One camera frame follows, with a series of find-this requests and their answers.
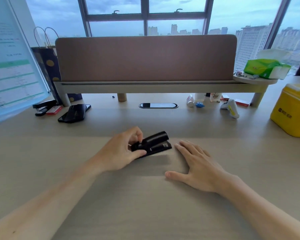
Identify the person's right hand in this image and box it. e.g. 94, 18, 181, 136
165, 140, 237, 194

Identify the person's left hand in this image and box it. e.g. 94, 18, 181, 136
97, 126, 147, 173

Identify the large black stapler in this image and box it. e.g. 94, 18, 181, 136
129, 131, 173, 159

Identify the person's left forearm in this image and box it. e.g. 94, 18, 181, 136
0, 155, 108, 240

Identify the person's right forearm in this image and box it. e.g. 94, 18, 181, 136
216, 173, 300, 240

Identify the white game controller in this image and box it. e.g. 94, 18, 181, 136
220, 99, 240, 119

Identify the beige desk shelf riser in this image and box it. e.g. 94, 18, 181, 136
53, 75, 278, 108

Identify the bunch of keys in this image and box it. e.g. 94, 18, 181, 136
234, 71, 260, 80

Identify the yellow plastic container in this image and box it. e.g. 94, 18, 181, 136
270, 83, 300, 138

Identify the red staples box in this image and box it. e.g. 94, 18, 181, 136
45, 105, 64, 115

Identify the brown felt desk divider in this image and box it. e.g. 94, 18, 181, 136
55, 34, 238, 82

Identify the green tissue pack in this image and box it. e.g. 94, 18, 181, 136
243, 49, 292, 80

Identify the small black stapler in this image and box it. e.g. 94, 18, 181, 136
32, 99, 57, 117

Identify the navy gold-dotted paper bag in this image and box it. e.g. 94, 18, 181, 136
31, 26, 83, 102

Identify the blue document folder stand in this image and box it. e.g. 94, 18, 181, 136
0, 0, 51, 123

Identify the oval cable grommet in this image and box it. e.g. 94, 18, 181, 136
139, 102, 179, 109

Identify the dark window frame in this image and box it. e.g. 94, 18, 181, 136
77, 0, 293, 51

